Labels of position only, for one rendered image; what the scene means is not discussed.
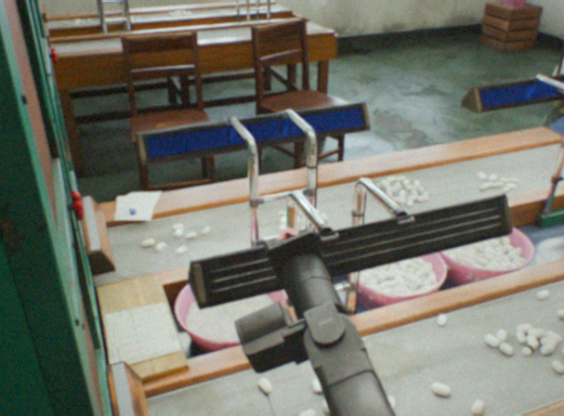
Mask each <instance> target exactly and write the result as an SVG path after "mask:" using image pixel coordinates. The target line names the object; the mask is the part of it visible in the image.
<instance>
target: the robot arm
mask: <svg viewBox="0 0 564 416"><path fill-rule="evenodd" d="M264 246H265V249H266V252H267V254H268V258H269V261H270V262H271V264H272V267H273V269H274V271H275V273H276V275H277V278H278V279H279V281H280V282H281V284H282V287H283V289H284V291H285V293H286V296H287V299H288V301H289V303H290V305H291V306H292V307H293V310H294V312H295V316H296V319H297V321H295V322H293V319H292V317H291V315H290V313H289V311H288V309H287V307H284V308H282V306H281V304H280V302H277V303H274V304H272V305H269V306H266V307H264V308H262V309H258V310H257V311H255V312H252V313H250V314H248V315H246V316H243V317H241V318H237V319H235V320H234V324H235V329H236V332H237V336H238V338H239V341H240V344H241V346H242V350H243V353H244V355H245V356H246V358H247V360H248V361H249V363H250V365H251V367H252V368H253V370H254V372H256V373H263V372H266V371H270V370H273V369H276V368H279V367H280V366H283V365H286V364H289V363H291V362H295V364H296V365H298V364H302V363H304V362H306V361H308V360H310V363H311V366H312V368H313V370H314V372H315V375H316V377H317V379H318V382H319V384H320V387H321V391H322V394H323V397H324V399H325V402H326V405H327V407H328V410H329V411H330V414H331V416H396V413H395V410H394V409H393V407H392V403H391V402H390V401H389V399H388V397H387V393H386V391H385V389H384V386H383V385H382V383H381V380H380V378H378V376H377V373H376V371H375V369H374V365H373V363H372V361H371V360H370V358H369V356H368V352H367V350H366V347H365V345H364V343H363V341H362V339H361V336H360V333H359V331H358V329H357V327H356V325H355V323H354V321H353V320H352V318H350V317H349V316H348V312H347V310H346V308H345V306H344V304H343V302H342V300H341V298H340V296H338V293H337V291H336V289H335V287H334V280H333V277H332V275H331V272H330V270H329V267H328V265H327V263H326V260H325V258H324V255H323V252H322V251H321V247H320V245H319V242H318V240H317V237H316V235H315V233H314V231H313V229H312V228H311V227H307V228H305V229H302V230H299V231H296V230H293V229H291V228H289V227H288V228H286V229H284V230H281V231H280V234H279V237H278V239H277V237H275V238H273V239H270V240H267V241H265V243H264Z"/></svg>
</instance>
